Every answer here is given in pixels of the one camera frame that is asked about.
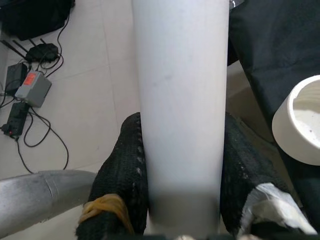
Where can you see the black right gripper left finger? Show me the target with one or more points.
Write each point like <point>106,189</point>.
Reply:
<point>120,170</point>

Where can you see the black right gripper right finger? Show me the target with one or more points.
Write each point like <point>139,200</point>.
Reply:
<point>242,170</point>

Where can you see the white plastic table leg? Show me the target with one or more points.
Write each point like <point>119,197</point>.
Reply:
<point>182,100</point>

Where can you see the yellow rubber band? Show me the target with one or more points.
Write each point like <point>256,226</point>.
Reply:
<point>105,203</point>

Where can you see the white plastic table top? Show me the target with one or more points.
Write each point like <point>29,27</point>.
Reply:
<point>282,125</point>

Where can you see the grey box red label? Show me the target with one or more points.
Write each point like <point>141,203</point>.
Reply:
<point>33,90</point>

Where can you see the black power adapter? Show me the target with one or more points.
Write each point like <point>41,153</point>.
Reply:
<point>15,76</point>

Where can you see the black router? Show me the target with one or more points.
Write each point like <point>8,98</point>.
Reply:
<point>41,52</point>

